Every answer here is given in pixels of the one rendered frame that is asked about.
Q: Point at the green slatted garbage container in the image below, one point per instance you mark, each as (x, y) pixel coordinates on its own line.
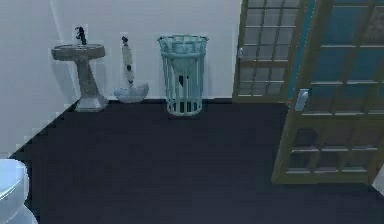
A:
(184, 100)

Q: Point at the blue garbage can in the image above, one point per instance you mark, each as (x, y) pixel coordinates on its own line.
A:
(183, 60)

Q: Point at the white toilet brush holder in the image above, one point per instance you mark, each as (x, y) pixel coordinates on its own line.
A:
(131, 94)

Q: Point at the wooden glass-paned door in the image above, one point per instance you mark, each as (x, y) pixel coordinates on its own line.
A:
(263, 63)
(333, 133)

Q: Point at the black sink faucet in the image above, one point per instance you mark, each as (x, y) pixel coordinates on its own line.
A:
(81, 35)

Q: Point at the white toilet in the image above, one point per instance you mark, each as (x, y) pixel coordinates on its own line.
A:
(11, 193)

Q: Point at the grey pedestal sink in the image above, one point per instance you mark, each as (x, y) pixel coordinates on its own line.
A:
(87, 80)

